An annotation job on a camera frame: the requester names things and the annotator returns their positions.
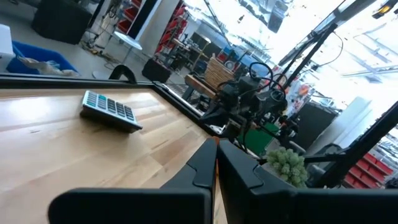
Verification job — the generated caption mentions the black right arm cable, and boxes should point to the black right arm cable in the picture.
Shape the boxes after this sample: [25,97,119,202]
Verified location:
[248,61,287,103]

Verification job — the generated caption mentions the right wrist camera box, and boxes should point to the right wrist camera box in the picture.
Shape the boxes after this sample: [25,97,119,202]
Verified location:
[238,76,262,94]

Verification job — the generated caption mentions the beige cloth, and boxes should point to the beige cloth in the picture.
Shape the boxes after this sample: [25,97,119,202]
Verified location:
[18,55,78,77]

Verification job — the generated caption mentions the green artificial plant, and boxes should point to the green artificial plant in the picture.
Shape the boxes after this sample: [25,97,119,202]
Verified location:
[264,146,309,189]

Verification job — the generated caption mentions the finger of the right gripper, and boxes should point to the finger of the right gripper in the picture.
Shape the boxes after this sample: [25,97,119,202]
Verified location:
[198,107,233,128]

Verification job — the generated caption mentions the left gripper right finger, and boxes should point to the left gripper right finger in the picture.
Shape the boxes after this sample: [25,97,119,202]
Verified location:
[217,139,398,224]

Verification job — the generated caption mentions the green mat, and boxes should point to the green mat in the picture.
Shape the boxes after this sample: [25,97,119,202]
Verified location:
[238,123,280,156]

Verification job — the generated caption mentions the white panel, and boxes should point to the white panel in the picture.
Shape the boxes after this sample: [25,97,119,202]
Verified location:
[306,96,373,150]

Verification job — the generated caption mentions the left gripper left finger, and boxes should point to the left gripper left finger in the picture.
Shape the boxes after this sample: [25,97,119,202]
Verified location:
[48,138,218,224]

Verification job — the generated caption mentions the white round table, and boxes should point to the white round table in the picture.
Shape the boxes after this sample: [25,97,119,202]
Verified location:
[113,30,144,65]

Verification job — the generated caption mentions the blue plastic bin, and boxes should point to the blue plastic bin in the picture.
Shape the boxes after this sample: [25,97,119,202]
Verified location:
[6,40,78,77]

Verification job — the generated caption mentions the black cabinet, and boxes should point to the black cabinet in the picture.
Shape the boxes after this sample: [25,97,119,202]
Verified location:
[30,0,94,44]

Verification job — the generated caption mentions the black box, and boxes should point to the black box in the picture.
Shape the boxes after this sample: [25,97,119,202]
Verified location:
[141,58,172,83]

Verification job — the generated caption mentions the black frame clamp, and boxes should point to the black frame clamp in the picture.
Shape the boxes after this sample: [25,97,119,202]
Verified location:
[108,64,137,85]

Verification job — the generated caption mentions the white lidded storage box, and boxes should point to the white lidded storage box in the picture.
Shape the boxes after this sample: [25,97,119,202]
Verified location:
[0,24,15,74]

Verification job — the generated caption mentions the red shelf bins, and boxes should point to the red shelf bins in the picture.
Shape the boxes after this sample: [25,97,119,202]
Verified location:
[343,152,396,189]

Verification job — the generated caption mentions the wooden slatted crate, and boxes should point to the wooden slatted crate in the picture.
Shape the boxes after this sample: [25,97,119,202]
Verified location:
[205,55,236,91]

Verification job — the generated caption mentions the silver desk calculator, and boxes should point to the silver desk calculator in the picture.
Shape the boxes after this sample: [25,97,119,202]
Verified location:
[79,90,144,134]

